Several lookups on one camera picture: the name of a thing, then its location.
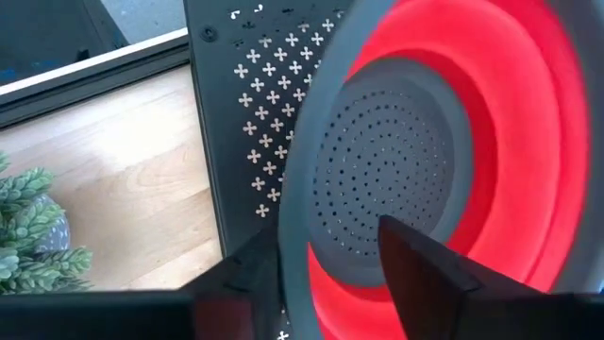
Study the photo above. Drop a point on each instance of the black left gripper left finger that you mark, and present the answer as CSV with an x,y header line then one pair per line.
x,y
141,316

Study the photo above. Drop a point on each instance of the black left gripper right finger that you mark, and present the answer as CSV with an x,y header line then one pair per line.
x,y
434,293

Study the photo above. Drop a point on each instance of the red collapsible colander bowl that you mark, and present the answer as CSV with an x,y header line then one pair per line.
x,y
519,141

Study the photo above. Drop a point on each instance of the green grape bunch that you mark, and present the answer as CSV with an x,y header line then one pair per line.
x,y
28,222

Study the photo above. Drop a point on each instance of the black perforated metal shelf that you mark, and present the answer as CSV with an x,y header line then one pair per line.
x,y
222,141

